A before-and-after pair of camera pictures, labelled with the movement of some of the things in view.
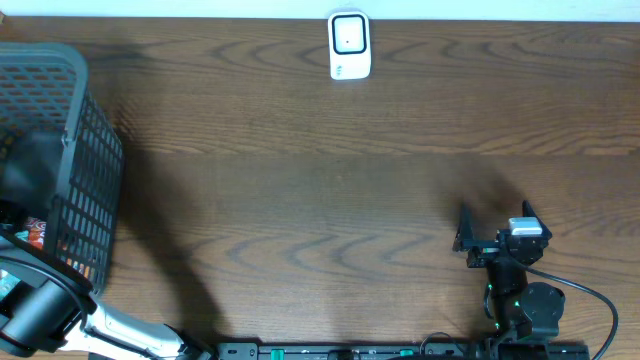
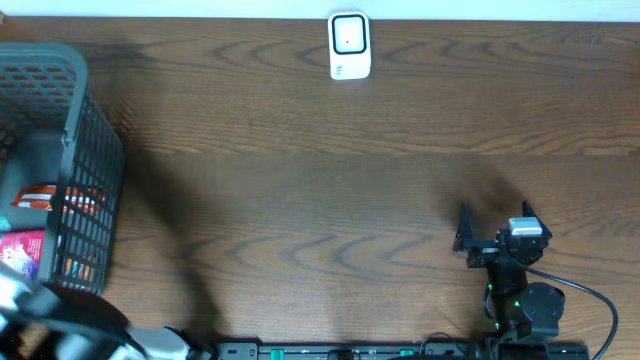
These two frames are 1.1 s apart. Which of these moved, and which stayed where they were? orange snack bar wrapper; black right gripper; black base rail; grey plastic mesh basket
Moved: orange snack bar wrapper
Stayed: black right gripper; grey plastic mesh basket; black base rail
